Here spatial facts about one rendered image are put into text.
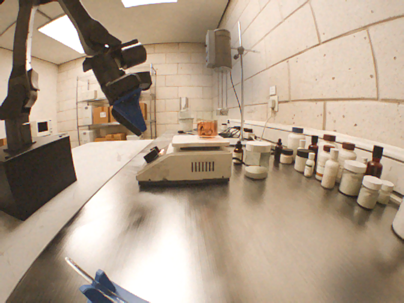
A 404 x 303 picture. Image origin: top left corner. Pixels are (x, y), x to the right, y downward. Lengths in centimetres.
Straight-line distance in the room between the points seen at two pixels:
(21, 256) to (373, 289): 39
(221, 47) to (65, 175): 80
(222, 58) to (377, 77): 65
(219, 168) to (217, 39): 69
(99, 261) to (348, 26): 77
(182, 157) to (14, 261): 33
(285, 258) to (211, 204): 14
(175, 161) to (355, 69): 58
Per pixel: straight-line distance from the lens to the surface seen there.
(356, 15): 65
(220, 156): 31
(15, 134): 38
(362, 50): 59
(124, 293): 15
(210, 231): 21
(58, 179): 39
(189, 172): 31
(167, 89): 286
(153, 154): 34
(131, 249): 20
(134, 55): 39
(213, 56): 82
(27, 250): 27
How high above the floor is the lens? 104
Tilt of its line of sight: 13 degrees down
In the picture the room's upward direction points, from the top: straight up
